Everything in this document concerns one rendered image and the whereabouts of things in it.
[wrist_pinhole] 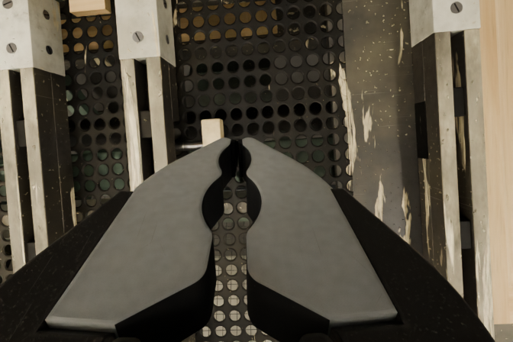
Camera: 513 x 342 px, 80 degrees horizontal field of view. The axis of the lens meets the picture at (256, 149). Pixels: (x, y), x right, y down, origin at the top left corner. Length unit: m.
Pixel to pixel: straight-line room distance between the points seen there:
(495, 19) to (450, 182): 0.26
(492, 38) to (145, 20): 0.51
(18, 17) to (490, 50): 0.70
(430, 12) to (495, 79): 0.15
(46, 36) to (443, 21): 0.58
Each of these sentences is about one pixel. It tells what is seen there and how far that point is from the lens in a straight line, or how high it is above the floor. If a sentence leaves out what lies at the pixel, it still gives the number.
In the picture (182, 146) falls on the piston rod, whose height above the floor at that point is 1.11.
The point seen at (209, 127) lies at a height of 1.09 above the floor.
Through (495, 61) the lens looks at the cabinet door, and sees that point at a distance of 0.60.
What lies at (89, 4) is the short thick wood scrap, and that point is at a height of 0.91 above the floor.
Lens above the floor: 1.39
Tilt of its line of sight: 34 degrees down
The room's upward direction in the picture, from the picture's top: 179 degrees clockwise
